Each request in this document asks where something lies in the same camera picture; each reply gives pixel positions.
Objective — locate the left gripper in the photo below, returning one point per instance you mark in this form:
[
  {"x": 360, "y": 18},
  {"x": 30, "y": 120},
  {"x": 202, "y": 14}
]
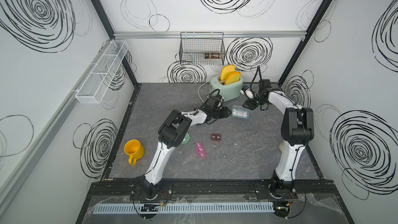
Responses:
[{"x": 224, "y": 112}]

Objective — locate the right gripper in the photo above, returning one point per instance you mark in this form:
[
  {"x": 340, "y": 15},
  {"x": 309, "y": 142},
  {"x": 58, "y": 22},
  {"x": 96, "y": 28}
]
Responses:
[{"x": 250, "y": 107}]

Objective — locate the dark red small pillbox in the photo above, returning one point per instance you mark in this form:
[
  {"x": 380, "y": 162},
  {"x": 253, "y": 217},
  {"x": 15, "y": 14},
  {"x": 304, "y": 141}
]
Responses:
[{"x": 215, "y": 137}]

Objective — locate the teal rectangular pillbox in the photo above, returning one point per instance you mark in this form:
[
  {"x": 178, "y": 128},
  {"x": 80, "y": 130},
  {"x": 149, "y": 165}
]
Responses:
[{"x": 239, "y": 112}]

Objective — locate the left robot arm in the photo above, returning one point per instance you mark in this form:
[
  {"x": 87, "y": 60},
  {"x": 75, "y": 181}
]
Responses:
[{"x": 171, "y": 134}]

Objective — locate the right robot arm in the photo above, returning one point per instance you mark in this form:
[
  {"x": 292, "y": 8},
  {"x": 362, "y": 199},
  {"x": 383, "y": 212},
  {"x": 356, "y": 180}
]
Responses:
[{"x": 297, "y": 128}]

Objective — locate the mint green toaster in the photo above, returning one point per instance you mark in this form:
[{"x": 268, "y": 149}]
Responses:
[{"x": 228, "y": 92}]

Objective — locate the front toast slice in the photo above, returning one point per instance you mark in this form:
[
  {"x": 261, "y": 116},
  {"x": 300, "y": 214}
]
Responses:
[{"x": 232, "y": 78}]

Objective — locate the toast slice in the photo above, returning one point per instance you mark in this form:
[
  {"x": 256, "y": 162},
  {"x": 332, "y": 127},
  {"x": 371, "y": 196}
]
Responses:
[
  {"x": 226, "y": 71},
  {"x": 232, "y": 78}
]

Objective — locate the back toast slice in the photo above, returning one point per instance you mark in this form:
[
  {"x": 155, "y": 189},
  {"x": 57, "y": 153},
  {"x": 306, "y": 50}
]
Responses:
[{"x": 226, "y": 71}]

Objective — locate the green round pillbox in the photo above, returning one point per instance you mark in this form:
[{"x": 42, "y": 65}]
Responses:
[{"x": 185, "y": 139}]

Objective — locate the spice jars in basket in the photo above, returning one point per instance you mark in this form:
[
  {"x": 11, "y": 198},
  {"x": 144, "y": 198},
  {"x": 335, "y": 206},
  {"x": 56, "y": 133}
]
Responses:
[{"x": 211, "y": 55}]

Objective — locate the beige round object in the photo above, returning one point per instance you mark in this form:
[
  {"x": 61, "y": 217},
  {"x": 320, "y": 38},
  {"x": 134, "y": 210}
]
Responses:
[{"x": 281, "y": 147}]

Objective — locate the yellow mug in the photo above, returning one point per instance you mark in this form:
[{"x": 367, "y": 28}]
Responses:
[{"x": 134, "y": 150}]

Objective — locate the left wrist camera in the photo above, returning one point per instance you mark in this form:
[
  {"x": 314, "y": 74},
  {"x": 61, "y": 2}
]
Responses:
[{"x": 215, "y": 100}]

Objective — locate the black wire wall basket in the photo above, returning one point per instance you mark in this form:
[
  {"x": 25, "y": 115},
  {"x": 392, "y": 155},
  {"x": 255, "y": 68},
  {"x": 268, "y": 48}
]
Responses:
[{"x": 193, "y": 46}]

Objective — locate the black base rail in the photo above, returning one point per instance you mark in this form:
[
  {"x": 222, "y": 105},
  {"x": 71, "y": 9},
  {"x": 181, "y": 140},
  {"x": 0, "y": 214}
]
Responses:
[{"x": 172, "y": 187}]

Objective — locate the white slotted cable duct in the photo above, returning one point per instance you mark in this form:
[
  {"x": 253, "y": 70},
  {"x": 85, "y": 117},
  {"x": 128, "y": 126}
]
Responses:
[{"x": 187, "y": 208}]

